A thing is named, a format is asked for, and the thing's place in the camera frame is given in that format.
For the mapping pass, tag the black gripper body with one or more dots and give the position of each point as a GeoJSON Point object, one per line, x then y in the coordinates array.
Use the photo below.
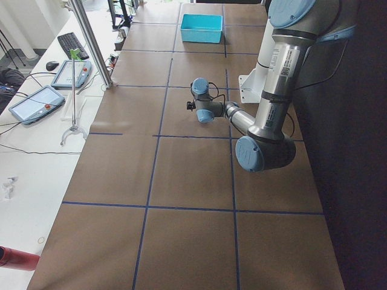
{"type": "Point", "coordinates": [190, 106]}

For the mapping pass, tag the far teach pendant tablet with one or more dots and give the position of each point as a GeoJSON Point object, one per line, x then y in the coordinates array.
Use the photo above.
{"type": "Point", "coordinates": [64, 76]}

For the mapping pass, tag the metal stand with green clip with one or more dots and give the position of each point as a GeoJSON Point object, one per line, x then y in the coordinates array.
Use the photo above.
{"type": "Point", "coordinates": [74, 128]}

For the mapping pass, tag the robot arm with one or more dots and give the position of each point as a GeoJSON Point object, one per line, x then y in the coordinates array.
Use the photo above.
{"type": "Point", "coordinates": [292, 28]}

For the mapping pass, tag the teach pendant tablet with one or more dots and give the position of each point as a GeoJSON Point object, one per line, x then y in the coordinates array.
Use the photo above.
{"type": "Point", "coordinates": [64, 76]}
{"type": "Point", "coordinates": [37, 105]}

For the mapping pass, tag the crumpled white paper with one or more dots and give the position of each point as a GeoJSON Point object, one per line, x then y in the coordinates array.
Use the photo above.
{"type": "Point", "coordinates": [8, 188]}

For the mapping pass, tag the aluminium profile post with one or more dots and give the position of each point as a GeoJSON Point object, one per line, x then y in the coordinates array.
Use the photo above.
{"type": "Point", "coordinates": [77, 8]}

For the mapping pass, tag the near teach pendant tablet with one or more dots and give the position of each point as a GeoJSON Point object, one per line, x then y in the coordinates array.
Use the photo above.
{"type": "Point", "coordinates": [37, 105]}

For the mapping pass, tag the brown paper table cover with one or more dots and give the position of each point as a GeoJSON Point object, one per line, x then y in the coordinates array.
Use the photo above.
{"type": "Point", "coordinates": [158, 200]}

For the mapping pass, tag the black keyboard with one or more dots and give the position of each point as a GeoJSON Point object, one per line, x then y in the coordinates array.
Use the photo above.
{"type": "Point", "coordinates": [68, 42]}

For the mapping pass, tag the red cylinder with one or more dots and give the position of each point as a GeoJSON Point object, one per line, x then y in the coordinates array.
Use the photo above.
{"type": "Point", "coordinates": [20, 260]}

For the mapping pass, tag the teal plastic bin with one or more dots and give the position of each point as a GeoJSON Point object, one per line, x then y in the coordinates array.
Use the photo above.
{"type": "Point", "coordinates": [202, 28]}

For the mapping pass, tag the white camera pole mount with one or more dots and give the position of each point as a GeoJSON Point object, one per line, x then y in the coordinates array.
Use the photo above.
{"type": "Point", "coordinates": [252, 85]}

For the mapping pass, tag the black computer mouse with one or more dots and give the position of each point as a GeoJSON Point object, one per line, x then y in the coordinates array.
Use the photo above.
{"type": "Point", "coordinates": [51, 65]}

